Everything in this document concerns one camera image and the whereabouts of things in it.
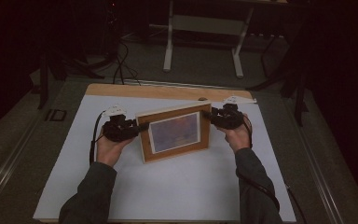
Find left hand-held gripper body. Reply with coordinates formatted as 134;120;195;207
101;104;140;144

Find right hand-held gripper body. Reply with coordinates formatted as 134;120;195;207
211;95;257;131

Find wooden photo frame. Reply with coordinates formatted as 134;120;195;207
135;99;213;164

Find person's right hand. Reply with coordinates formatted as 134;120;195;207
218;113;253;154

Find person's left hand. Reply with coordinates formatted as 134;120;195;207
95;128;136;169

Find black floor socket box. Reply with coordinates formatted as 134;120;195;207
44;108;68;122

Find white table sheet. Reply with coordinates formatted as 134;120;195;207
32;94;297;223

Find black tripod stand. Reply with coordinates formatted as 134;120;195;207
36;50;106;110
246;29;311;128

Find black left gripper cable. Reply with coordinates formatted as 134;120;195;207
89;110;107;166

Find black floor cables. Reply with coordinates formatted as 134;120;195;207
111;39;143;86

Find white metal desk frame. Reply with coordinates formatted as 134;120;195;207
162;0;256;79

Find metal floor rail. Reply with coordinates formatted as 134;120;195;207
0;116;43;214
290;101;347;224

